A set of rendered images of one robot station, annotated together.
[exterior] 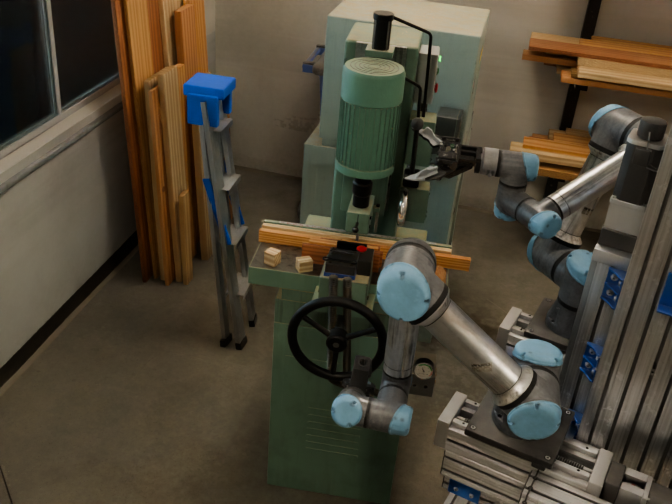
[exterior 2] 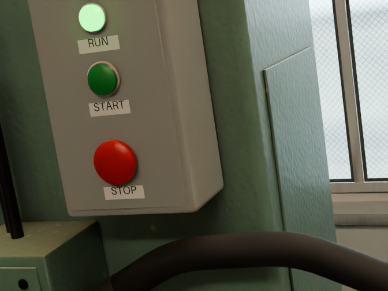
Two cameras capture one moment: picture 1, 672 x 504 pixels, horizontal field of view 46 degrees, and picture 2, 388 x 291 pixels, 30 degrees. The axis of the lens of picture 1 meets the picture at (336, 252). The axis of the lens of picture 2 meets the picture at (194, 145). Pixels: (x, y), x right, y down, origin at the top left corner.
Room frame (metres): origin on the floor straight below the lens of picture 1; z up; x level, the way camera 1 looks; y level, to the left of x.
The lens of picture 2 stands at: (2.66, -0.71, 1.45)
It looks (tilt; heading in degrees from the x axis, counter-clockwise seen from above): 11 degrees down; 107
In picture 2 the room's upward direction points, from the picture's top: 9 degrees counter-clockwise
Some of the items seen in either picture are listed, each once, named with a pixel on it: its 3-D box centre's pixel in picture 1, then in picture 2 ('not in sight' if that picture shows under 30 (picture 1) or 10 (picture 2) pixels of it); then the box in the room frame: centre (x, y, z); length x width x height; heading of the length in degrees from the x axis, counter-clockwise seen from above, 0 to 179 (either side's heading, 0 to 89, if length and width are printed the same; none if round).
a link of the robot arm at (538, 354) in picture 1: (534, 370); not in sight; (1.55, -0.50, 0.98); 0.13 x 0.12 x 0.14; 170
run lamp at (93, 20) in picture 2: not in sight; (91, 18); (2.47, -0.27, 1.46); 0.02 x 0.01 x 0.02; 174
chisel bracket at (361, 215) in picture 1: (360, 215); not in sight; (2.19, -0.07, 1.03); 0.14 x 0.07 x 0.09; 174
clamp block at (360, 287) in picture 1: (345, 281); not in sight; (1.98, -0.04, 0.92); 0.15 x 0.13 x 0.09; 84
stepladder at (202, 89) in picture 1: (223, 217); not in sight; (2.93, 0.48, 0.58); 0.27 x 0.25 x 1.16; 81
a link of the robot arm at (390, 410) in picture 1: (389, 412); not in sight; (1.50, -0.17, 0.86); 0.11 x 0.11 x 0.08; 80
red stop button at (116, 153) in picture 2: not in sight; (114, 162); (2.47, -0.27, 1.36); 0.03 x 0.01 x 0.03; 174
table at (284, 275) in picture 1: (348, 279); not in sight; (2.07, -0.05, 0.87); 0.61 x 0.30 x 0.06; 84
